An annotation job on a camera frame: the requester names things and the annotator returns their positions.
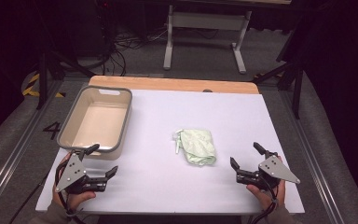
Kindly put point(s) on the light green cloth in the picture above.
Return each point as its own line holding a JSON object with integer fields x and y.
{"x": 197, "y": 146}

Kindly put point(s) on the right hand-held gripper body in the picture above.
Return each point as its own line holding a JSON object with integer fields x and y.
{"x": 276, "y": 172}

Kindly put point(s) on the aluminium floor rail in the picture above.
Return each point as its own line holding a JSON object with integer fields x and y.
{"x": 15, "y": 149}
{"x": 310, "y": 146}

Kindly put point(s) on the person's right hand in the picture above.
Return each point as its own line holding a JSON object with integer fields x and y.
{"x": 265, "y": 197}

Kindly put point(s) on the person's left hand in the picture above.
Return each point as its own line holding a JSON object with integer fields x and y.
{"x": 74, "y": 200}

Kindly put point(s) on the white table mat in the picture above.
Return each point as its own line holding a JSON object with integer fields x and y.
{"x": 174, "y": 186}

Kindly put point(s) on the beige bin with grey rim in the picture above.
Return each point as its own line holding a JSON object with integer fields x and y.
{"x": 98, "y": 124}

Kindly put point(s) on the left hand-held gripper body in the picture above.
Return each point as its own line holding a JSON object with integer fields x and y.
{"x": 71, "y": 174}

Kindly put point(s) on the black tripod stand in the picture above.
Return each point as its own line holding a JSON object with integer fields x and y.
{"x": 43, "y": 77}
{"x": 296, "y": 84}

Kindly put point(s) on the wooden table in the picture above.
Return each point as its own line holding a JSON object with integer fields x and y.
{"x": 167, "y": 83}

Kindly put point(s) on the thin black rod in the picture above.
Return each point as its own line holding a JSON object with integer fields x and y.
{"x": 28, "y": 202}

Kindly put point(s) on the white metal desk frame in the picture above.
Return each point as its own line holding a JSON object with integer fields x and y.
{"x": 206, "y": 21}

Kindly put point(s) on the yellow black hazard tape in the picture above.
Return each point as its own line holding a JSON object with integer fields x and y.
{"x": 31, "y": 85}

